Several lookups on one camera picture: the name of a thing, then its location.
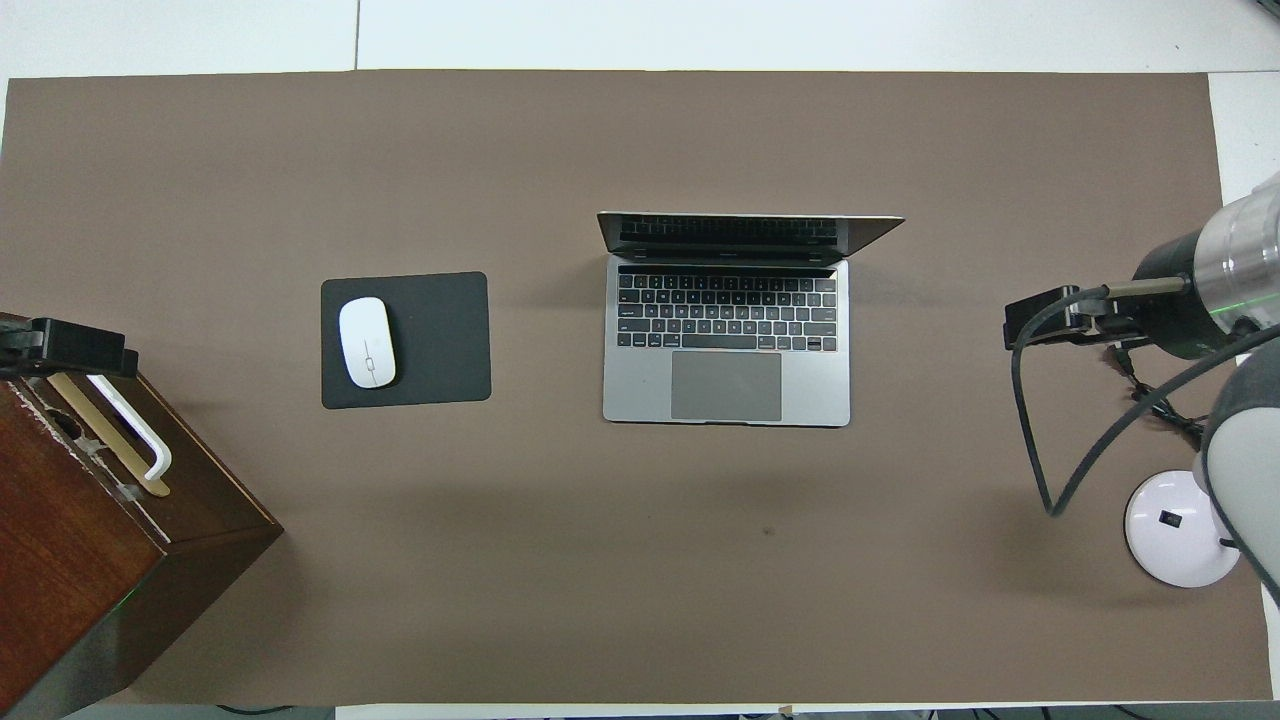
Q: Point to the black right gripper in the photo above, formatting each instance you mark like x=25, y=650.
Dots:
x=1170, y=322

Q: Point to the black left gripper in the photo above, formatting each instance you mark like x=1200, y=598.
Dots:
x=18, y=350

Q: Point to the grey aluminium laptop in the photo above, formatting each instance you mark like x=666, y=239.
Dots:
x=725, y=385

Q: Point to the dark brown wooden box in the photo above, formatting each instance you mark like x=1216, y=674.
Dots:
x=70, y=540

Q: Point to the white desk lamp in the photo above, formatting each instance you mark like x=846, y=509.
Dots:
x=1175, y=530

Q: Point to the white computer mouse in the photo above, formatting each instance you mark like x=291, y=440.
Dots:
x=367, y=343

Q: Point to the black mouse pad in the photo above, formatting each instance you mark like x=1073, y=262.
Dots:
x=440, y=340

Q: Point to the brown table mat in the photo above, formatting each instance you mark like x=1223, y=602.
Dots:
x=600, y=560

